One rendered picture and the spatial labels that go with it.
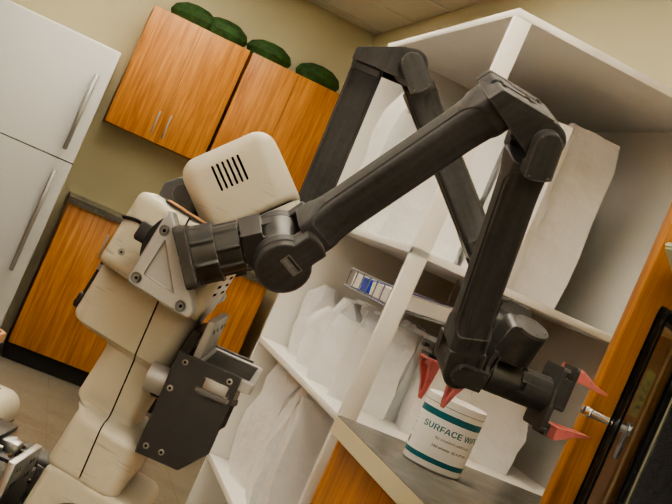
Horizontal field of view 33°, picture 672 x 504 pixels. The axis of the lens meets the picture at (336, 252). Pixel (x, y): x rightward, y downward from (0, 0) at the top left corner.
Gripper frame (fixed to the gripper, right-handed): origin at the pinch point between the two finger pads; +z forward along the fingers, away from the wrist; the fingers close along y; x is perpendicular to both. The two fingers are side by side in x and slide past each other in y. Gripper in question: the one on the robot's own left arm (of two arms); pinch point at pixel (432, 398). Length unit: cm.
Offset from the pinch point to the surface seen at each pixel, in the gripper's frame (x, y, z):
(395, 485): 6.4, 2.9, 17.8
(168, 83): 476, -29, -68
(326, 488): 49, 6, 31
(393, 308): 70, 11, -10
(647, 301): -9.1, 25.6, -30.8
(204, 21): 484, -24, -110
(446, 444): 27.0, 18.2, 9.9
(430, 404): 31.6, 13.4, 4.0
